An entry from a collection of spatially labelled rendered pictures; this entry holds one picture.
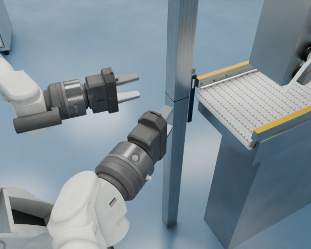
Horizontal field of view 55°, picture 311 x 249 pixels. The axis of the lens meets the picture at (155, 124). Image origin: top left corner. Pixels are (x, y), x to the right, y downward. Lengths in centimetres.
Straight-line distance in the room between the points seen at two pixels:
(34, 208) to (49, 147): 121
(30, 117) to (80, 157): 131
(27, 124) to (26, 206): 28
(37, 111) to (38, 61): 232
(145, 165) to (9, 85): 36
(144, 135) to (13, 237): 39
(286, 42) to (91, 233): 49
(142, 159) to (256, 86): 60
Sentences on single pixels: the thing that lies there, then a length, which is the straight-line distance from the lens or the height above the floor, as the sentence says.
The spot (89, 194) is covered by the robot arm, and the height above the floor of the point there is 110.
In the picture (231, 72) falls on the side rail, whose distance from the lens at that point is 104.
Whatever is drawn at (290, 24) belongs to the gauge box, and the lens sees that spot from 63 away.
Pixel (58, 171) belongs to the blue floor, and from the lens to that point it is 194.
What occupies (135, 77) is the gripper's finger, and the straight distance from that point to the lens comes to 72.
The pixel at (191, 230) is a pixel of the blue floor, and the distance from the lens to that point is 165.
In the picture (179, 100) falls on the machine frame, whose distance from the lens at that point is 99.
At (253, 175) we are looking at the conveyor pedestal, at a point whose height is 61.
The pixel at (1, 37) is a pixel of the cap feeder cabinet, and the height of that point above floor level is 19.
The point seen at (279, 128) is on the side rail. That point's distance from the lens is 87.
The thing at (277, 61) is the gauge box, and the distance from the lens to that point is 67.
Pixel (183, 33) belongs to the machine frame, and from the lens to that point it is 86.
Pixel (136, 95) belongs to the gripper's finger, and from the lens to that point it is 76.
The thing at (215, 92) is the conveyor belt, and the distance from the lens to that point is 98.
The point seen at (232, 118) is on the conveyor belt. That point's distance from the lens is 89.
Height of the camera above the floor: 146
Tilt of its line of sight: 43 degrees down
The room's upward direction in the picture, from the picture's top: straight up
